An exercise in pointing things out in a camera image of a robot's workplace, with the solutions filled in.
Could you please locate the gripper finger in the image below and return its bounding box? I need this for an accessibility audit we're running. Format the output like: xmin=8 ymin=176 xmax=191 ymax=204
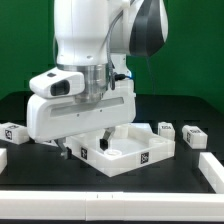
xmin=55 ymin=138 xmax=71 ymax=159
xmin=100 ymin=127 xmax=115 ymax=150

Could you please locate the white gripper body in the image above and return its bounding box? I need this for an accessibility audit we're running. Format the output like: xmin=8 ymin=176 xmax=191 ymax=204
xmin=27 ymin=79 xmax=136 ymax=142

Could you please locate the white fence rail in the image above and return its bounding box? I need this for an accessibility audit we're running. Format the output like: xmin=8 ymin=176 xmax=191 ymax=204
xmin=198 ymin=152 xmax=224 ymax=194
xmin=0 ymin=191 xmax=224 ymax=222
xmin=0 ymin=148 xmax=7 ymax=174

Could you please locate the white square tabletop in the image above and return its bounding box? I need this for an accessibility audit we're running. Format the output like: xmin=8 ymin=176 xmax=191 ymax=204
xmin=66 ymin=123 xmax=175 ymax=177

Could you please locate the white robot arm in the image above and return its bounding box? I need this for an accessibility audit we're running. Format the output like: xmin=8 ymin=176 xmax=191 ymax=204
xmin=27 ymin=0 xmax=168 ymax=158

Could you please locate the white front fence rail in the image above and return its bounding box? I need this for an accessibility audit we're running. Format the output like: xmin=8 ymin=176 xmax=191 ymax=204
xmin=0 ymin=191 xmax=224 ymax=222

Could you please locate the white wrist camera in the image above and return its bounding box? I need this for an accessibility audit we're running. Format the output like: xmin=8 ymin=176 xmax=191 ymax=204
xmin=29 ymin=68 xmax=85 ymax=99

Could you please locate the grey braided cable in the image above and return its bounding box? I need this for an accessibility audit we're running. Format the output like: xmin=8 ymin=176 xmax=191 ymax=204
xmin=99 ymin=0 xmax=138 ymax=91

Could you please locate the white left fence rail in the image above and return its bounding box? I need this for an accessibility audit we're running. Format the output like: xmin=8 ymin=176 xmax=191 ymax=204
xmin=0 ymin=148 xmax=7 ymax=174

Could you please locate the white right fence rail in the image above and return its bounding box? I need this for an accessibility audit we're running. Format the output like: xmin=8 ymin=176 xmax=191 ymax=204
xmin=198 ymin=152 xmax=224 ymax=194

